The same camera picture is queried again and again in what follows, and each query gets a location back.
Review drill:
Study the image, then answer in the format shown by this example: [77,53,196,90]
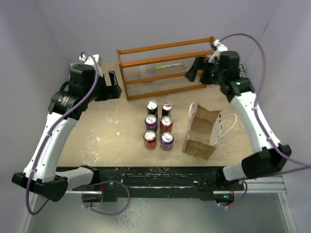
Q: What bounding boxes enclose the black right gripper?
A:
[184,56,225,85]

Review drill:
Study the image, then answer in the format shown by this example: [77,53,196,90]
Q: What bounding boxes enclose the black beverage can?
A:
[146,100,158,117]

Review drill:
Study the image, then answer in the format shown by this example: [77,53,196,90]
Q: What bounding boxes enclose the purple soda can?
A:
[144,114,158,132]
[160,132,174,151]

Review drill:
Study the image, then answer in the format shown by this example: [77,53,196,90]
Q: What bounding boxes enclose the white can red tab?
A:
[161,102,173,117]

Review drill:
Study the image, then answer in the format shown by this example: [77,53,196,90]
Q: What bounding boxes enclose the red soda can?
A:
[160,116,173,134]
[143,130,157,150]

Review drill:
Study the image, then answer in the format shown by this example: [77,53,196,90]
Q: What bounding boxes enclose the brown canvas tote bag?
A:
[182,102,238,160]

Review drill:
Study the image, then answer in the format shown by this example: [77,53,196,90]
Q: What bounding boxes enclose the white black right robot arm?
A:
[185,51,292,190]

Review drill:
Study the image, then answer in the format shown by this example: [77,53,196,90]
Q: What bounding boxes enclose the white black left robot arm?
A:
[12,65,121,202]

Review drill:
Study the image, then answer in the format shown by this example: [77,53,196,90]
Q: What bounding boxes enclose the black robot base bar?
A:
[74,166,244,202]

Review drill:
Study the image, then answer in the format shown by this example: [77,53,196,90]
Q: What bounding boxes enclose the grey metal clips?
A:
[181,63,193,71]

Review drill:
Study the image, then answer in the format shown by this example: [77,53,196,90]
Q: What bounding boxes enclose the orange wooden shelf rack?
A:
[117,36,215,100]

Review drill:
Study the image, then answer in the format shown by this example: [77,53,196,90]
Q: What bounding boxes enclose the green white marker pen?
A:
[155,63,181,70]

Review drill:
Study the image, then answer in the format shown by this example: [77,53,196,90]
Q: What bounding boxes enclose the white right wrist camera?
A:
[208,40,228,63]

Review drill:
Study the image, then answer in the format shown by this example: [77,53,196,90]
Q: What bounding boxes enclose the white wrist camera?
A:
[79,54,102,67]
[208,40,228,63]

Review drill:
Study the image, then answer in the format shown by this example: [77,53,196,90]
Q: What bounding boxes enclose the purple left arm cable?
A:
[25,50,100,216]

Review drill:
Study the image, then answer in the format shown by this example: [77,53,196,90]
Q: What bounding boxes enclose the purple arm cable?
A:
[217,33,311,180]
[25,50,100,216]

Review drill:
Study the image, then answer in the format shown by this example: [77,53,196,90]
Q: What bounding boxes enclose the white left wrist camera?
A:
[79,54,102,67]

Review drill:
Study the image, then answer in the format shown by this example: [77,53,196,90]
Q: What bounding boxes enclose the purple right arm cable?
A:
[217,33,311,180]

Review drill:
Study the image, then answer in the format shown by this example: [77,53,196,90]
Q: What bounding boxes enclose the aluminium front frame rail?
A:
[29,172,285,195]

